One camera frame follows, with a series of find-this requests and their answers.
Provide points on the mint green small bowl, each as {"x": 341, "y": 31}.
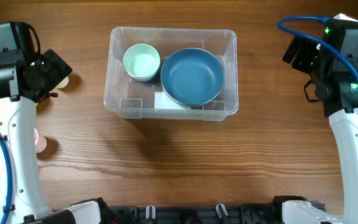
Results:
{"x": 141, "y": 62}

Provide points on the clear plastic storage bin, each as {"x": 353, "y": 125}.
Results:
{"x": 132, "y": 99}

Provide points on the cream bowl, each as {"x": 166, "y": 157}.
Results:
{"x": 211, "y": 101}

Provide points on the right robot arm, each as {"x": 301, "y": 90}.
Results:
{"x": 337, "y": 90}

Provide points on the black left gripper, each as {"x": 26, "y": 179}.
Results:
{"x": 58, "y": 68}

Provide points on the blue bowl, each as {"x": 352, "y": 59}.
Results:
{"x": 192, "y": 77}

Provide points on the pale green cup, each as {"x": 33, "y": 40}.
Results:
{"x": 63, "y": 83}

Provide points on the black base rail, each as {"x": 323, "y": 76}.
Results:
{"x": 242, "y": 214}

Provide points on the pink cup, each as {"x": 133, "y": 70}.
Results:
{"x": 40, "y": 142}

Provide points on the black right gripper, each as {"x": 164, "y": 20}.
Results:
{"x": 305, "y": 46}

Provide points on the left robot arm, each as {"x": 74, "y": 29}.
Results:
{"x": 22, "y": 199}

